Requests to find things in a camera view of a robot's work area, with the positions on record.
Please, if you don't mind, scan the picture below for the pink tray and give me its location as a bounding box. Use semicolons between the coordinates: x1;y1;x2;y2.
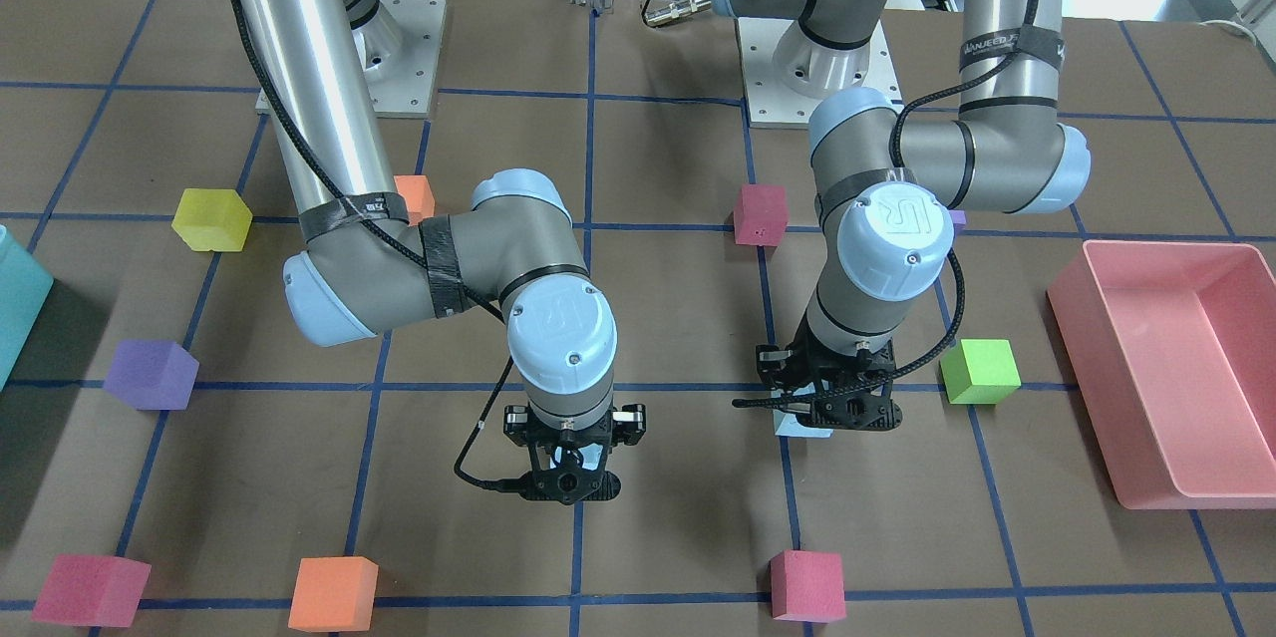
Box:
1048;240;1275;509

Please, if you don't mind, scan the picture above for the cyan tray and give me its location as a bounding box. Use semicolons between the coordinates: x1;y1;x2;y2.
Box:
1;225;54;388

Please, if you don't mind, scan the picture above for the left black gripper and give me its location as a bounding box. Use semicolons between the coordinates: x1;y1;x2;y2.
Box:
754;338;903;430

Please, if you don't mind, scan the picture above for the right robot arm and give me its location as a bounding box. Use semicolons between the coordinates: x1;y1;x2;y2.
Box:
228;0;646;504

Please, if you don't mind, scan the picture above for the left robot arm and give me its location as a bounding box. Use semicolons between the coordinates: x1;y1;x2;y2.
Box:
712;0;1091;430

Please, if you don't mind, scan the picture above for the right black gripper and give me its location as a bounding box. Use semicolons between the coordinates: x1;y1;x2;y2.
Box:
501;403;647;506

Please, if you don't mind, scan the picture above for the green block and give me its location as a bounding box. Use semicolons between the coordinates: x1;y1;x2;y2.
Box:
940;340;1022;405

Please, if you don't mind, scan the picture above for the light blue block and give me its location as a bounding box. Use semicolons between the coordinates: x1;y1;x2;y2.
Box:
772;410;833;439

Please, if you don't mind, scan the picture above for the yellow block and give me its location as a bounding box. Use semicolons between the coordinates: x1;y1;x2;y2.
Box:
171;186;251;251

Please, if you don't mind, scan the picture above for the pink block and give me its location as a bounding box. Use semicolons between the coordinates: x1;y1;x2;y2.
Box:
769;549;847;624
31;554;152;628
731;183;790;249

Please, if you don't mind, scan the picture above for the orange block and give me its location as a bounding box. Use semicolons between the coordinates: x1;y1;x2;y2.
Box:
396;174;435;225
288;557;379;633

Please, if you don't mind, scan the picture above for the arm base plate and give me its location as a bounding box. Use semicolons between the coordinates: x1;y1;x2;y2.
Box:
738;18;905;130
255;0;447;120

